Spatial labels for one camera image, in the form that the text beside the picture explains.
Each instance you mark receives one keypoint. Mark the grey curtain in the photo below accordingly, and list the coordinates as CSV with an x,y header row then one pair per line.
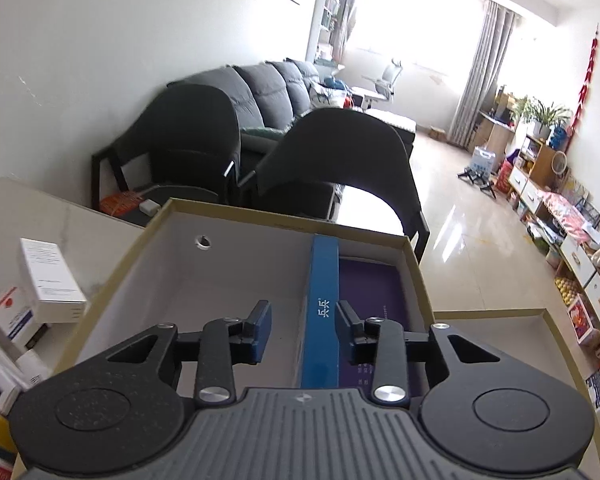
x,y
497,28

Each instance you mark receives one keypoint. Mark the black dining chair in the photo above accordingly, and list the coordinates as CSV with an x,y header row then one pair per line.
x,y
190,136
336,146

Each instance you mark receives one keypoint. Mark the blue cartoon mask box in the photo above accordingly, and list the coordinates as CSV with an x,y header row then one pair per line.
x,y
318,347

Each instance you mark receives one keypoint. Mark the purple box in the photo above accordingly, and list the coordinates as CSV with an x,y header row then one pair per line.
x,y
374,290

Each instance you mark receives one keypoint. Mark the cardboard storage box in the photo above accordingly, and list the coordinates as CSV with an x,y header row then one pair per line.
x,y
196,262

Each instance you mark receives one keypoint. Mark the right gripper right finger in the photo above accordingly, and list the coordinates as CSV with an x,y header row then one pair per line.
x,y
386,347

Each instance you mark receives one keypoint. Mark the red white medicine box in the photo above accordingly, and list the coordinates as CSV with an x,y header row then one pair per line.
x,y
17,322

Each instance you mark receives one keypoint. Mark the potted green plant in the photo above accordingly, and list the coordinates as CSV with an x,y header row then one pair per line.
x,y
538,118

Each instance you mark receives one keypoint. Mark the cardboard box lid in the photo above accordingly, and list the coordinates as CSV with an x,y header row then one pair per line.
x,y
506,398

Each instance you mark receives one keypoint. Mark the white drawer cabinet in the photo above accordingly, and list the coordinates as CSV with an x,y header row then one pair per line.
x,y
570,252

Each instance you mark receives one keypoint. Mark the grey sofa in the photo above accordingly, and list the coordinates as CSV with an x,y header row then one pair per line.
x,y
268,98

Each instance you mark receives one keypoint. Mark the black dining chair right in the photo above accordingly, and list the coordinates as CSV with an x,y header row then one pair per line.
x,y
336,146

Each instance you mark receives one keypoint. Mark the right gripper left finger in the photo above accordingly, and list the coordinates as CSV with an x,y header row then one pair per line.
x,y
221,344

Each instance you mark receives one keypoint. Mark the black dining chair left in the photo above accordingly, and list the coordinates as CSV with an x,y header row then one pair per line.
x,y
190,136

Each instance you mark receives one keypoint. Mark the white office chair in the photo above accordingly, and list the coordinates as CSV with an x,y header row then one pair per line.
x,y
384,85

